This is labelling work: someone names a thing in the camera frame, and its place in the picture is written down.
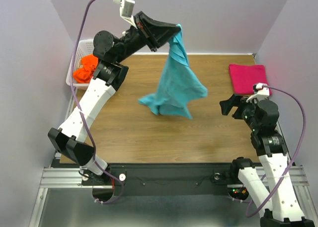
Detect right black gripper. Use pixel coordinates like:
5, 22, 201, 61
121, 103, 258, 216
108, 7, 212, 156
219, 92, 262, 131

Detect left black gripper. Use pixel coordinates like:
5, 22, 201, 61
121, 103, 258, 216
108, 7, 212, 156
115, 11, 181, 64

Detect cyan blue t-shirt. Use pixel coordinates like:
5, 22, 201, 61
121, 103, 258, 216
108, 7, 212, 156
138, 31, 208, 119

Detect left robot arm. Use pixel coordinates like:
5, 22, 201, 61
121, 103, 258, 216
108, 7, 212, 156
48, 11, 181, 184

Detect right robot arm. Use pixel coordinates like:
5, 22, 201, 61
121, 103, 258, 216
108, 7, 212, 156
220, 94, 315, 227

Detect folded magenta t-shirt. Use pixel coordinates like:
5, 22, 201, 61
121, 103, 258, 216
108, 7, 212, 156
229, 64, 269, 95

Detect white plastic laundry basket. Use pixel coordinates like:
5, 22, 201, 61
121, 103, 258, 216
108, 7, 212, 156
66, 38, 94, 90

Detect orange t-shirt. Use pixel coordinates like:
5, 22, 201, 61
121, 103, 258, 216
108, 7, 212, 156
73, 54, 99, 83

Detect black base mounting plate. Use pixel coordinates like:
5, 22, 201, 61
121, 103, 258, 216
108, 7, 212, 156
81, 163, 264, 197

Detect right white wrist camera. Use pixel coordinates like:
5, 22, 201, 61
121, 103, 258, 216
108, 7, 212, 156
246, 83, 270, 103

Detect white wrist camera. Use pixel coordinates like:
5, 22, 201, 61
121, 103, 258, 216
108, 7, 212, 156
120, 0, 137, 28
246, 83, 270, 103

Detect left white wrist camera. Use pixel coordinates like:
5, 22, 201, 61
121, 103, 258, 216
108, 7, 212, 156
120, 0, 137, 28

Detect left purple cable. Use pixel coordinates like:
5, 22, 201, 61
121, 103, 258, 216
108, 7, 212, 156
70, 0, 125, 205

